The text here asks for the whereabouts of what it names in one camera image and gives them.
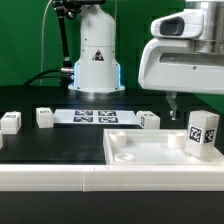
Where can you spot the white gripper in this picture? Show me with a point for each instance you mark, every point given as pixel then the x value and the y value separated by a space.
pixel 173 65

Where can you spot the white square tabletop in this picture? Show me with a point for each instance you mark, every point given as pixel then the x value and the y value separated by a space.
pixel 151 147

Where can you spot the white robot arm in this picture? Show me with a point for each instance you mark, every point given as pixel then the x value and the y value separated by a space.
pixel 97 71

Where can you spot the white sheet with tags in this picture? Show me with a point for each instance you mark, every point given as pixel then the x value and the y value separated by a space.
pixel 97 117

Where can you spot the black camera stand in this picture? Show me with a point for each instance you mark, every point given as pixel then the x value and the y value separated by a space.
pixel 69 9

